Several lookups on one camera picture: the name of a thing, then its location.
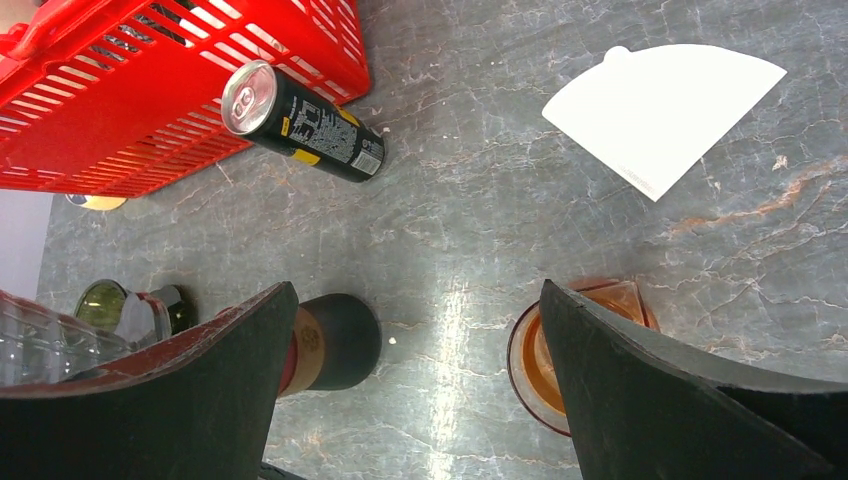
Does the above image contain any dark green dripper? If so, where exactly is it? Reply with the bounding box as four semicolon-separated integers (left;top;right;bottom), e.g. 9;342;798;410
73;279;199;341

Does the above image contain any masking tape roll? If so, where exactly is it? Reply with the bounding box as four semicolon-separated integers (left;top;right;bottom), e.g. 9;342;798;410
65;194;127;211

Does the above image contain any white paper coffee filter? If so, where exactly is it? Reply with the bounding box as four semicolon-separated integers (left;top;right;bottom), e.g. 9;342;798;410
542;44;787;201

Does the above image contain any black yellow drink can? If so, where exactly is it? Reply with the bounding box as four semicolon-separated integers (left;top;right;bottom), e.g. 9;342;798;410
220;60;386;183

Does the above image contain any red black coffee server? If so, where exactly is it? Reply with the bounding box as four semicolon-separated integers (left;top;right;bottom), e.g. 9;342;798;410
277;293;382;397

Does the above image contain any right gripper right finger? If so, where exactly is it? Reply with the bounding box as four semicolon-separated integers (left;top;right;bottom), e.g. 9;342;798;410
539;281;847;479

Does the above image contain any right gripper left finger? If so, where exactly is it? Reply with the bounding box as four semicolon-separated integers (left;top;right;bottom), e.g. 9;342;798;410
1;282;299;479

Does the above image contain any amber glass beaker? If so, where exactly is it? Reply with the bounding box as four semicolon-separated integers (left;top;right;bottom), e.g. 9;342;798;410
507;277;660;437

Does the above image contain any clear grey glass dripper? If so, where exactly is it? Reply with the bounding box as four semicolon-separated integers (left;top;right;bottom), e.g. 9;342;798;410
1;291;171;387

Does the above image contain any red plastic shopping basket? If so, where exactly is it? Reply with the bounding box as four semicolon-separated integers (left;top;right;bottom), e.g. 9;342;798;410
1;0;371;198

